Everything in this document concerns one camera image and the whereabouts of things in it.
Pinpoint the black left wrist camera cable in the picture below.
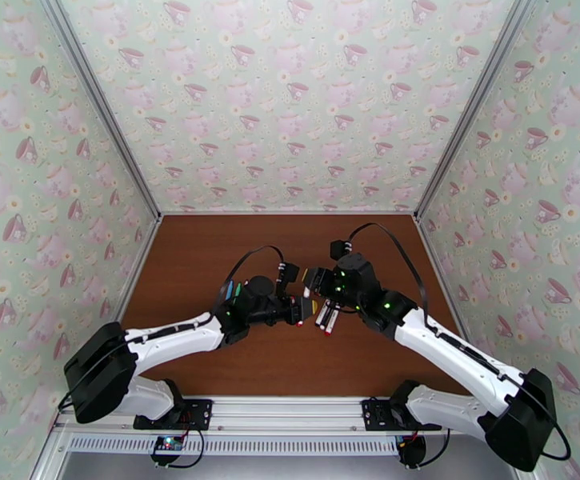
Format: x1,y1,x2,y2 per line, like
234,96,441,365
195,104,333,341
213,245,286,320

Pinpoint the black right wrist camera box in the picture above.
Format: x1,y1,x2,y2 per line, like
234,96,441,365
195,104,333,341
329,238,354,261

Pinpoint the perforated metal cable tray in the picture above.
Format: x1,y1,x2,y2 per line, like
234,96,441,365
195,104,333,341
64,432,403,457

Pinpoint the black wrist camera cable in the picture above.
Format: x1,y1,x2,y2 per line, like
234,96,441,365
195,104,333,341
213,245,286,320
346,222,430,320

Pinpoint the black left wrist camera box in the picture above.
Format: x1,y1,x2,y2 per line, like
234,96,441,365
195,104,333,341
275,262,302,286

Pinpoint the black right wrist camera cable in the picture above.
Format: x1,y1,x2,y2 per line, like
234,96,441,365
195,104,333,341
346,222,430,320

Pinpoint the aluminium wall rail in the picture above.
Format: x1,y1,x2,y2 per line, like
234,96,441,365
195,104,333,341
158,208,419,218
415,215,464,326
113,215,164,322

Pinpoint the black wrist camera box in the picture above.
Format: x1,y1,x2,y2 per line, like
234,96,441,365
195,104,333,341
329,238,354,261
275,262,302,286

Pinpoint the black power cable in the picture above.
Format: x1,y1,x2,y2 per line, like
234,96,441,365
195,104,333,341
157,427,206,470
409,428,453,470

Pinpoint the small circuit board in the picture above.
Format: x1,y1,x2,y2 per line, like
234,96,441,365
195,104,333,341
150,434,186,456
395,434,426,467

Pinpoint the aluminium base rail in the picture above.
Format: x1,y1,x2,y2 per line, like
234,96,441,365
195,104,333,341
54,395,450,434

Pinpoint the aluminium corner post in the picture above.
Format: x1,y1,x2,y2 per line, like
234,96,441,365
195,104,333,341
39,0,163,221
413,0,542,221

